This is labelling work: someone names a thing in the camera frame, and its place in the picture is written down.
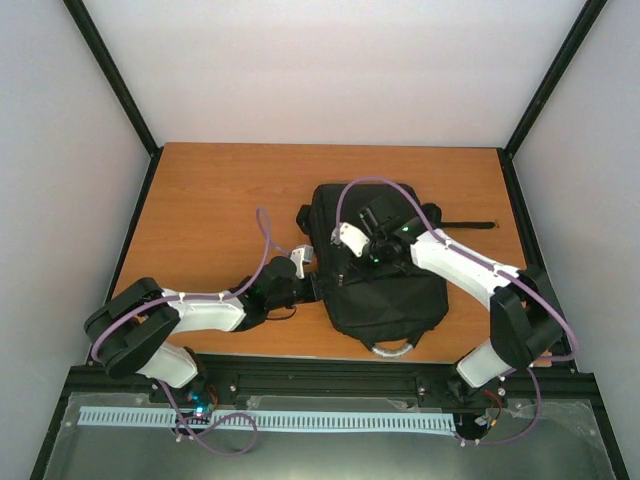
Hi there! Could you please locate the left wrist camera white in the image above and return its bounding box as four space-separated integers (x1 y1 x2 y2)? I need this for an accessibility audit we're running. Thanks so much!
289 244 314 279

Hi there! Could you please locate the right black frame post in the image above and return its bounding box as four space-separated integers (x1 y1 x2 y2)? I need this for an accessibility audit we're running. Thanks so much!
502 0 609 156

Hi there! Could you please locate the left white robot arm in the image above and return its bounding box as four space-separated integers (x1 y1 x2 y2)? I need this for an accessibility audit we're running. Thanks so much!
84 245 317 403

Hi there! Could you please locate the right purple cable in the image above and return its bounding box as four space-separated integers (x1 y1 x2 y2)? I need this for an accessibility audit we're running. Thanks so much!
333 175 581 447

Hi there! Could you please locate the black aluminium rail base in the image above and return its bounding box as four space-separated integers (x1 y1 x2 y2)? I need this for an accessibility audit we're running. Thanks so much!
61 354 604 413

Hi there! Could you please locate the black student bag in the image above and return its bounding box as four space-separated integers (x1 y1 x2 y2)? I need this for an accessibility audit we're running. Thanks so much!
295 182 499 360

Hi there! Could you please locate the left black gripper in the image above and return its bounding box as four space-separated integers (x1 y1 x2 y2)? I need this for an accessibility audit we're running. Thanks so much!
268 270 335 311

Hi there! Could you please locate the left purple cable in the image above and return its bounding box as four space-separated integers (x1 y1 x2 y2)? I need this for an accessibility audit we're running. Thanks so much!
90 206 259 455

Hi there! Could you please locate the black frame post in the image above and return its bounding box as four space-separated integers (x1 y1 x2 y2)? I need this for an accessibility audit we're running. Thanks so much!
502 0 609 156
62 0 164 166

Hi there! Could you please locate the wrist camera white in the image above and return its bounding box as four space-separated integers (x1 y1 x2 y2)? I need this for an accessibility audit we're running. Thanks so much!
289 244 314 279
331 222 370 258

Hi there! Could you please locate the purple cable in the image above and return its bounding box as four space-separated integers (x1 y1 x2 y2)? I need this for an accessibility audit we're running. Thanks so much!
333 175 581 447
90 206 259 455

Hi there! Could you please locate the left black frame post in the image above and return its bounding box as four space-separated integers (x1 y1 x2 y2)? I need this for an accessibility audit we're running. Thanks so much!
62 0 164 166

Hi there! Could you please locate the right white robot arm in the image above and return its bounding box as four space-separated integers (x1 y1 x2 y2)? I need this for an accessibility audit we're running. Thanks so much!
332 199 564 404

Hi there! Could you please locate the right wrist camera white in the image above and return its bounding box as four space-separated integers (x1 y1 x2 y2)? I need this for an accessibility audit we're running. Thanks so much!
331 222 370 258

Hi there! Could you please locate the light blue cable duct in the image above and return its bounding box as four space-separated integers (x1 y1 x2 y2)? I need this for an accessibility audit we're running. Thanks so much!
76 406 456 436

